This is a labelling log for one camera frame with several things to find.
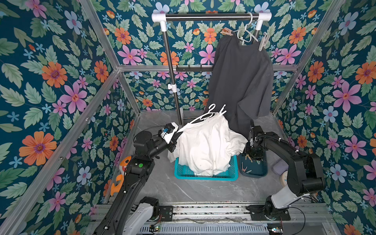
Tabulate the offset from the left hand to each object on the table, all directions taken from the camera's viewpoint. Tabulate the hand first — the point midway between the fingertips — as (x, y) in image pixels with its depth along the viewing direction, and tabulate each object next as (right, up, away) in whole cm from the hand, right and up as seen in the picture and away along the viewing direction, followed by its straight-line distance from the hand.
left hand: (181, 130), depth 67 cm
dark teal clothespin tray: (+41, -25, +24) cm, 54 cm away
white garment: (+13, -10, +12) cm, 20 cm away
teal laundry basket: (0, -27, +22) cm, 34 cm away
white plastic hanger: (+14, +8, +6) cm, 17 cm away
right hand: (+40, -16, +23) cm, 49 cm away
